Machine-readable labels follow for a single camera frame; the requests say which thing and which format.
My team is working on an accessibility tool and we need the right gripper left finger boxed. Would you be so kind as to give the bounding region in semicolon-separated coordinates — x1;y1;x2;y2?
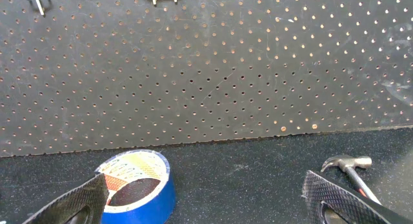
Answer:
21;172;110;224

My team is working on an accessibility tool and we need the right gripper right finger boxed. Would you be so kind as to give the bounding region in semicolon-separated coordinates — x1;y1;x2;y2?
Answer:
301;170;413;224

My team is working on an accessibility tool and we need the black pegboard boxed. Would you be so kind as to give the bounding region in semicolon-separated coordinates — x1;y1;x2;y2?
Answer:
0;0;413;158

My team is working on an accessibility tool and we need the hammer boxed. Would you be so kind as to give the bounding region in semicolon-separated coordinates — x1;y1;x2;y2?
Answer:
320;154;383;206

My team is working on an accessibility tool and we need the roll of blue tape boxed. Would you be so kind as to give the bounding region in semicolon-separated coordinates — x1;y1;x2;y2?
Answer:
94;148;177;224

